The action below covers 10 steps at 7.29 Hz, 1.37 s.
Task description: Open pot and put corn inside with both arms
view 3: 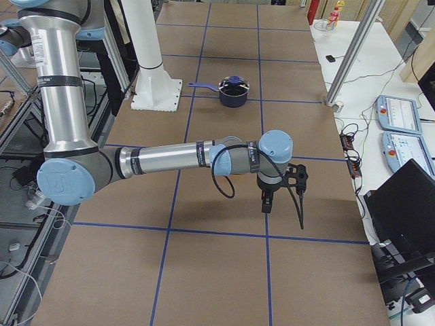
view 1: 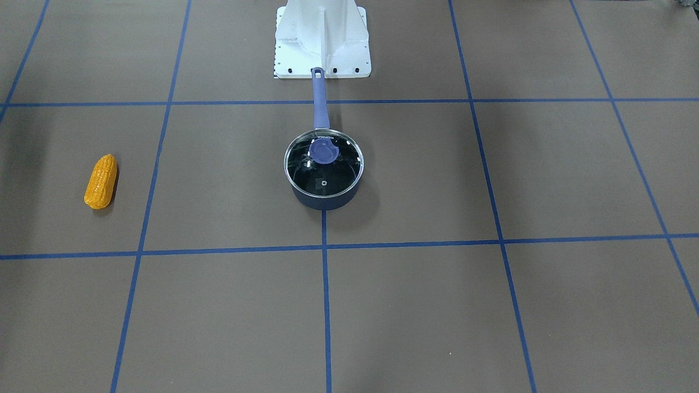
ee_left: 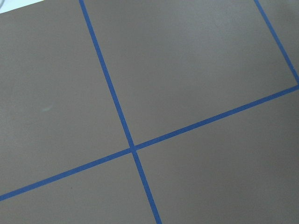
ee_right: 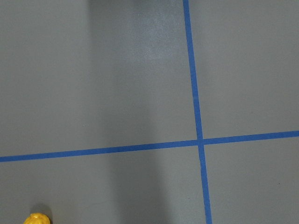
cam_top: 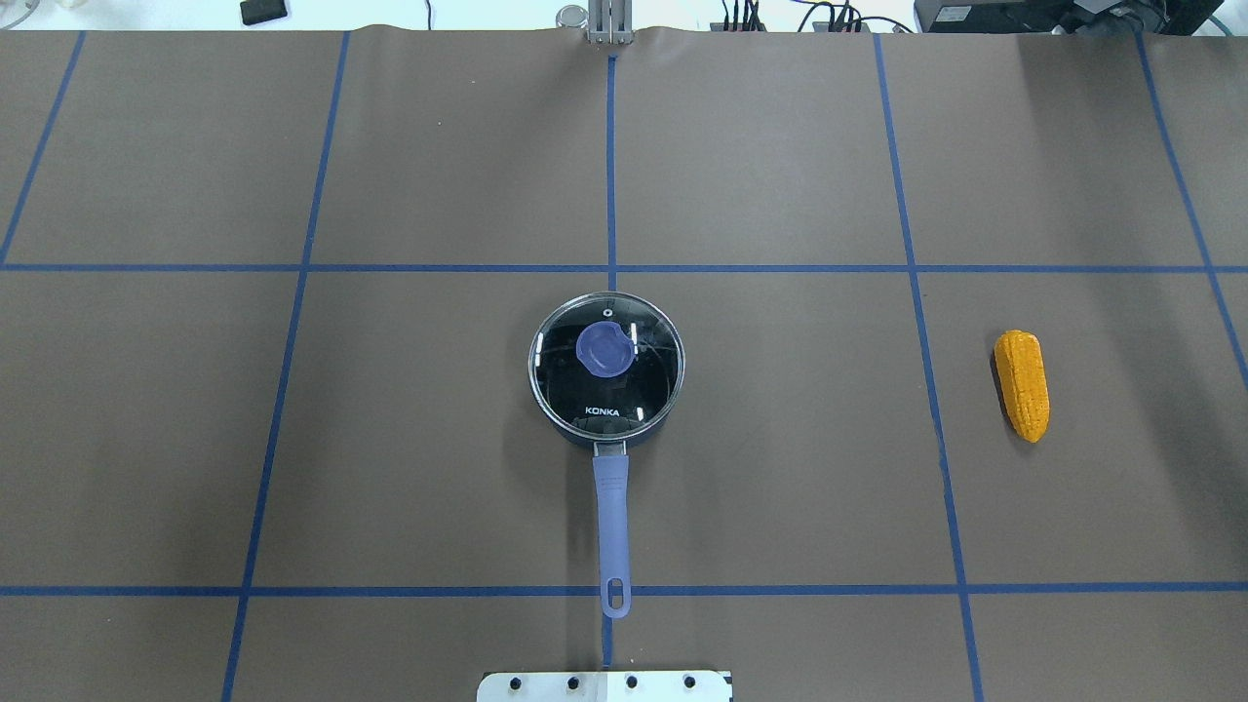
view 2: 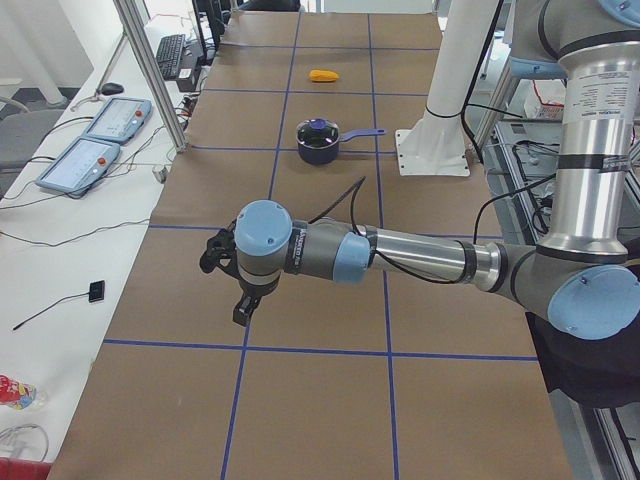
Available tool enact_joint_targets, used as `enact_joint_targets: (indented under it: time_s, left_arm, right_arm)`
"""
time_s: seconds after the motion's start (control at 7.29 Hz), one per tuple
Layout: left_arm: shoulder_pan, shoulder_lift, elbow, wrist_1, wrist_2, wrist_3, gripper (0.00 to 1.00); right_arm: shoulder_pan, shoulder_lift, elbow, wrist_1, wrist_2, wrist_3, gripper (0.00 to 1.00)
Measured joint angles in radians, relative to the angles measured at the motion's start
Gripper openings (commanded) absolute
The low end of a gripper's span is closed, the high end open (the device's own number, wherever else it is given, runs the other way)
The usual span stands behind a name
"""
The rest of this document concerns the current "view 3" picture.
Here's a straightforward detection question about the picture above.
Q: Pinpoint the aluminium frame rack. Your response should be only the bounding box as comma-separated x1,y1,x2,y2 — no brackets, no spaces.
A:
1,36,136,325

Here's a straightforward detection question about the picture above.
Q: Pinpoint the teach pendant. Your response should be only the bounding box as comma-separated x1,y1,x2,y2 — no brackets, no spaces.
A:
374,95,422,135
381,131,434,177

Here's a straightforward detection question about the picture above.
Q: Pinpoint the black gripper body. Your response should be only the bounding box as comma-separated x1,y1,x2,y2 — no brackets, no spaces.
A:
257,175,283,197

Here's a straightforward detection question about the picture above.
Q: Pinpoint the lower teach pendant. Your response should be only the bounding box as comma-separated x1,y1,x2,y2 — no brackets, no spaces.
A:
381,131,434,177

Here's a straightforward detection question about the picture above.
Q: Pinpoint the upper teach pendant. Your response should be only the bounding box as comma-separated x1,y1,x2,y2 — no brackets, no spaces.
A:
374,95,422,135

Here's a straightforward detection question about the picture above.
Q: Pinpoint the glass lid blue knob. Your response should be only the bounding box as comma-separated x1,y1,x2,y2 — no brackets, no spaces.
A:
218,75,250,96

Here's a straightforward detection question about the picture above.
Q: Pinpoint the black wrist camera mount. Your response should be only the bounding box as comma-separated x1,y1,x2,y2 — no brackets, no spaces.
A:
284,163,309,197

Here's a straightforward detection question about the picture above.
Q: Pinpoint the black laptop monitor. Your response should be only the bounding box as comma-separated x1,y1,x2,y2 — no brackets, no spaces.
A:
364,159,434,260

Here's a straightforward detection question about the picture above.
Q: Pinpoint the red yellow drink bottle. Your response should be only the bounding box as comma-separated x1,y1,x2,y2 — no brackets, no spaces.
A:
326,1,345,31

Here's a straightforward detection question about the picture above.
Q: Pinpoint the dark blue saucepan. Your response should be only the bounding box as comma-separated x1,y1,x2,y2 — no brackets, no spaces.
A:
188,80,248,108

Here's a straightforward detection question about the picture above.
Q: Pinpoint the orange black power strip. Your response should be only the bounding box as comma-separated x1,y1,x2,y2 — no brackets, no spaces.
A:
339,133,362,179

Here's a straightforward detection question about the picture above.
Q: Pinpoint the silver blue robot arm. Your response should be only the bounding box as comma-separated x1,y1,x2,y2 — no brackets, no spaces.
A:
16,1,294,213

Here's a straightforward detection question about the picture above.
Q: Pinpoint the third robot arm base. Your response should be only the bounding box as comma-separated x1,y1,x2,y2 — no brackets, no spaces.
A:
1,19,48,68

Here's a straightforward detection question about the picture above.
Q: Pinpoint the aluminium frame post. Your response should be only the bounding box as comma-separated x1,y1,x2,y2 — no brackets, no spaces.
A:
325,0,385,107

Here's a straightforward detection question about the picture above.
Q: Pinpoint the white column pedestal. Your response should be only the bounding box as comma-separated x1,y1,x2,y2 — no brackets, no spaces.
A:
122,0,183,112

